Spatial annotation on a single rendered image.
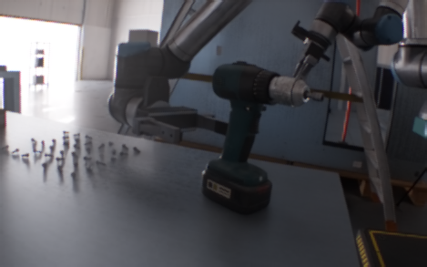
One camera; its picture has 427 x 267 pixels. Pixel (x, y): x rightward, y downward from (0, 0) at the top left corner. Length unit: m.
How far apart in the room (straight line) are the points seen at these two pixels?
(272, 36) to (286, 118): 0.70
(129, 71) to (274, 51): 1.90
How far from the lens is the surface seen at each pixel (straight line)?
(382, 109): 7.13
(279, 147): 2.59
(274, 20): 2.58
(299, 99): 0.42
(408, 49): 1.20
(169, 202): 0.51
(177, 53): 0.82
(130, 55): 0.75
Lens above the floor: 0.87
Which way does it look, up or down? 13 degrees down
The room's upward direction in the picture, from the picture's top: 5 degrees clockwise
